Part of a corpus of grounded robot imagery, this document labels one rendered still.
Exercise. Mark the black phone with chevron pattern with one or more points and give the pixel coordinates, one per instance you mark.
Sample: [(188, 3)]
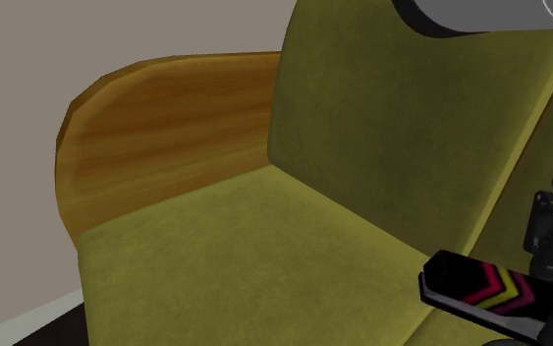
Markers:
[(477, 282)]

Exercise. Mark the olive sofa with wooden armrest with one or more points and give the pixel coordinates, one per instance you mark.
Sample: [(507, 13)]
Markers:
[(257, 239)]

